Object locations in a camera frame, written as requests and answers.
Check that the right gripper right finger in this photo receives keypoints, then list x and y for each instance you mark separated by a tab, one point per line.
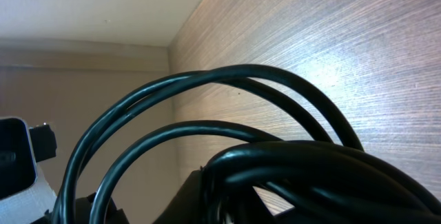
246	206

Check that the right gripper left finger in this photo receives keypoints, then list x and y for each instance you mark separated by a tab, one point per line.
26	196

